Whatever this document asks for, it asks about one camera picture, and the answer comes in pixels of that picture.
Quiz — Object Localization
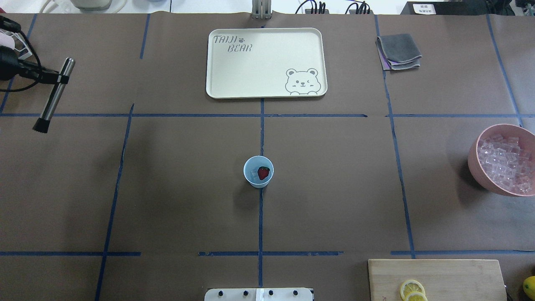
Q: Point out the red strawberry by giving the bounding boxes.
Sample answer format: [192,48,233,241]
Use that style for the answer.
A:
[257,166,271,181]

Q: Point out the aluminium frame post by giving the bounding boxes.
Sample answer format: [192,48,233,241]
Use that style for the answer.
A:
[252,0,273,20]

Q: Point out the grey folded cloth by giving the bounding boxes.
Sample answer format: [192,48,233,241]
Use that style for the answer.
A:
[376,33,422,71]

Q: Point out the white cup rack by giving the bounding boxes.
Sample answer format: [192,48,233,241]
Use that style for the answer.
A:
[0,29,33,60]

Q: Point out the light blue cup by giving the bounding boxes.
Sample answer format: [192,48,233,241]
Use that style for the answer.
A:
[243,156,275,188]

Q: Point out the cream bear tray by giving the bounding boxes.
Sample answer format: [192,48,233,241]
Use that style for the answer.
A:
[206,28,328,99]

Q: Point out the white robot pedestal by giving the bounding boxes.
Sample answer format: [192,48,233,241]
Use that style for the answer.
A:
[204,287,315,301]

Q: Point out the bamboo cutting board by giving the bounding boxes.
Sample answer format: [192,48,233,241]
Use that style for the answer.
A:
[367,259,507,301]

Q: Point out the pile of ice cubes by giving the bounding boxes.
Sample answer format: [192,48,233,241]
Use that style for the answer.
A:
[476,135,535,194]

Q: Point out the pink cup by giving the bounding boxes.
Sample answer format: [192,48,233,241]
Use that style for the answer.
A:
[0,32,15,50]

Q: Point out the steel muddler black tip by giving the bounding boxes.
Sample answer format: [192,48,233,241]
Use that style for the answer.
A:
[33,58,75,133]

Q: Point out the ice cube in cup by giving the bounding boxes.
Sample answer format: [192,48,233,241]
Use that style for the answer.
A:
[249,168,260,181]

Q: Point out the yellow lemon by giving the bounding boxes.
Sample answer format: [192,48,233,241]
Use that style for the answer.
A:
[522,276,535,301]

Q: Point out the pink bowl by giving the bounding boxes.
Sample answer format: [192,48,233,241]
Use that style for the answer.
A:
[467,124,535,197]

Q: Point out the lemon slices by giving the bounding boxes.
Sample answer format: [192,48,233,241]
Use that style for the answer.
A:
[399,279,428,301]

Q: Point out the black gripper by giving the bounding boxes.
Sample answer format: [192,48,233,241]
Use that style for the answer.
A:
[0,46,69,84]

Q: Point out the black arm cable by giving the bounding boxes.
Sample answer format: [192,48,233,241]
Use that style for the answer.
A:
[0,15,42,93]

